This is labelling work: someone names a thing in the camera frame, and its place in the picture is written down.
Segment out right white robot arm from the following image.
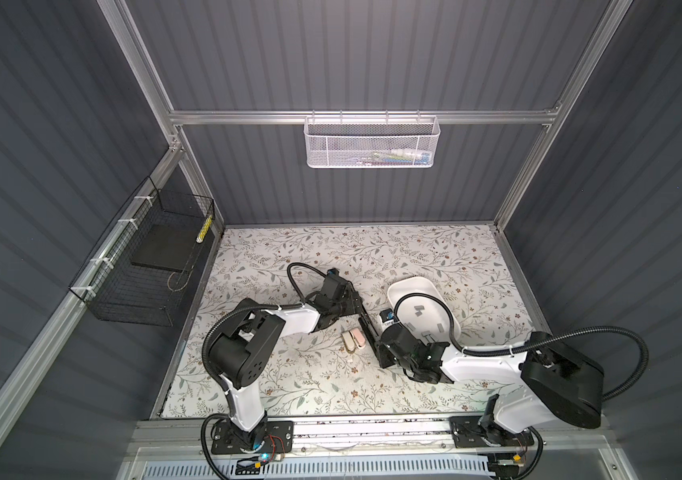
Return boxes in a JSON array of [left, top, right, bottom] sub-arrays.
[[377, 324, 604, 433]]

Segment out yellow marker pen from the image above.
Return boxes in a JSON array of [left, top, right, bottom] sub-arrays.
[[196, 215, 213, 244]]

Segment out white oval plastic tray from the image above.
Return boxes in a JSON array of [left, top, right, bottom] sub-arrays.
[[387, 276, 462, 343]]

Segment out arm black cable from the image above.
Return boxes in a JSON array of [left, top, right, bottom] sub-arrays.
[[393, 292, 651, 402], [199, 262, 330, 480]]

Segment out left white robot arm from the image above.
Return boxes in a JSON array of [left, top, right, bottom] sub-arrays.
[[201, 269, 363, 434]]

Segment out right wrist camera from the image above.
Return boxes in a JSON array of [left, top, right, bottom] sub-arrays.
[[379, 309, 396, 326]]

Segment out black foam pad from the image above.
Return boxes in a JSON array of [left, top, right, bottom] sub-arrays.
[[131, 224, 200, 273]]

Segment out white wire mesh basket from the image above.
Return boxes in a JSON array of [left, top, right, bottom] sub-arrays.
[[303, 115, 441, 169]]

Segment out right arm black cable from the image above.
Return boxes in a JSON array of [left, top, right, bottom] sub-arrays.
[[393, 292, 651, 402]]

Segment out pink mini stapler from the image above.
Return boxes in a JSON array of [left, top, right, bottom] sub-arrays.
[[350, 328, 367, 349]]

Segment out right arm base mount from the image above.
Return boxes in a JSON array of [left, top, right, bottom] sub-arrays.
[[448, 394, 535, 450]]

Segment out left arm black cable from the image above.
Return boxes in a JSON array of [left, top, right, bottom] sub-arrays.
[[199, 262, 330, 480]]

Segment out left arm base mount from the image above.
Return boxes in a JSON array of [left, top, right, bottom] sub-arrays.
[[205, 415, 295, 457]]

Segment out black wire basket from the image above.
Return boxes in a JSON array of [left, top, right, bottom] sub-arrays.
[[70, 180, 216, 327]]

